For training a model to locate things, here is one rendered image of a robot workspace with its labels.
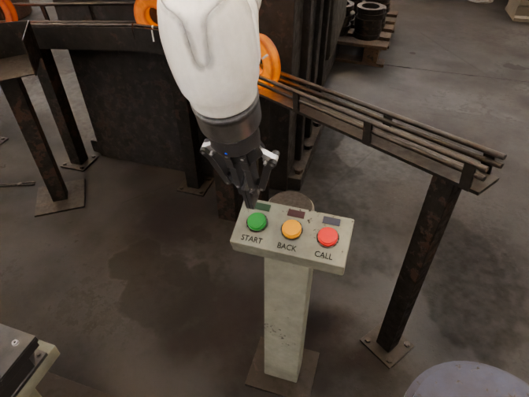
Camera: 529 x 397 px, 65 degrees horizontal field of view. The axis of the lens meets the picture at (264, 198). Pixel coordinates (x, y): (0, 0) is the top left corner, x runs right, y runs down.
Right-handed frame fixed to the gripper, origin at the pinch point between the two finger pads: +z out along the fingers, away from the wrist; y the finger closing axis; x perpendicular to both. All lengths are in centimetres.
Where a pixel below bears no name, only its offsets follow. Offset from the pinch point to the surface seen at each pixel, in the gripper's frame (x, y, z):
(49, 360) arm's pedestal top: 37, 40, 28
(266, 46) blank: -54, 14, 14
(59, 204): -20, 105, 82
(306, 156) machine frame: -76, 9, 97
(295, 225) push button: -0.8, -8.0, 11.6
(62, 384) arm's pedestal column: 42, 53, 59
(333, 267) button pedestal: 5.3, -17.1, 13.8
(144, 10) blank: -73, 64, 22
